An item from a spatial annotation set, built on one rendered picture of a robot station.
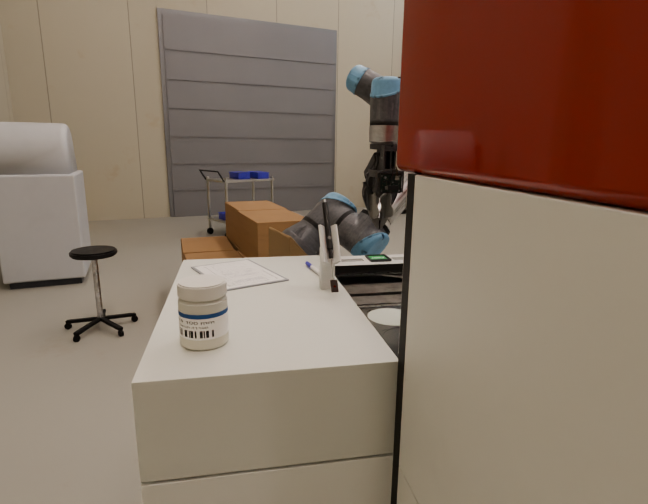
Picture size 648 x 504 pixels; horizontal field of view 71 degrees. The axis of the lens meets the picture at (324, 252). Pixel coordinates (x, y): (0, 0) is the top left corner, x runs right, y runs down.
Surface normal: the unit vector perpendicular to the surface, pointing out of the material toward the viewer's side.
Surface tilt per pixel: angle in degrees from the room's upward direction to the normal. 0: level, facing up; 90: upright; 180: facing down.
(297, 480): 90
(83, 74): 90
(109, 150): 90
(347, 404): 90
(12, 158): 79
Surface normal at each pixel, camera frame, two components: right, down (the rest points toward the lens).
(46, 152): 0.37, 0.04
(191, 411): 0.19, 0.22
